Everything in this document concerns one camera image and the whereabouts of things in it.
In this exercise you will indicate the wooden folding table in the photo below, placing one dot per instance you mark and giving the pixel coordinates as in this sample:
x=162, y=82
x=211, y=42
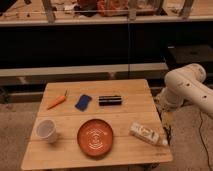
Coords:
x=137, y=106

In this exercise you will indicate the black rectangular box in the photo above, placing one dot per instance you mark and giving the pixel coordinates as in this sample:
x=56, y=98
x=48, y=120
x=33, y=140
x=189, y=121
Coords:
x=110, y=100

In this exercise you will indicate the clear plastic cup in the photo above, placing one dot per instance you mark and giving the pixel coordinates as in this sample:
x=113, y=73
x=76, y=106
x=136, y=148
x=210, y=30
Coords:
x=46, y=130

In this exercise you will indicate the blue sponge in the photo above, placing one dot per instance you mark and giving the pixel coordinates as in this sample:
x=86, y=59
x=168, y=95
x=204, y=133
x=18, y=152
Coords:
x=83, y=102

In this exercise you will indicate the orange object on shelf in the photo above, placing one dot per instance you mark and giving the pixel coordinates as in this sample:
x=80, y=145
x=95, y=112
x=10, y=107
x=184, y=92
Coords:
x=112, y=7

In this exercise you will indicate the white plastic bottle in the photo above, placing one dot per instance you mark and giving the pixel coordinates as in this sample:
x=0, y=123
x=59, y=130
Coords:
x=148, y=135

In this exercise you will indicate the orange toy carrot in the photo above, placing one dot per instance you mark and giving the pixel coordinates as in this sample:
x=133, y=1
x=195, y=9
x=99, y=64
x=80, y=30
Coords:
x=57, y=101

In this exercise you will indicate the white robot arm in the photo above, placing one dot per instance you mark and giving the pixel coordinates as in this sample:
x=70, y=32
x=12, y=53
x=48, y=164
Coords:
x=186, y=83

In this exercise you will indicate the black box on shelf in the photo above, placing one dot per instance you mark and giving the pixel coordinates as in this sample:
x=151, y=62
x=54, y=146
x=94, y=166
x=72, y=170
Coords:
x=180, y=56

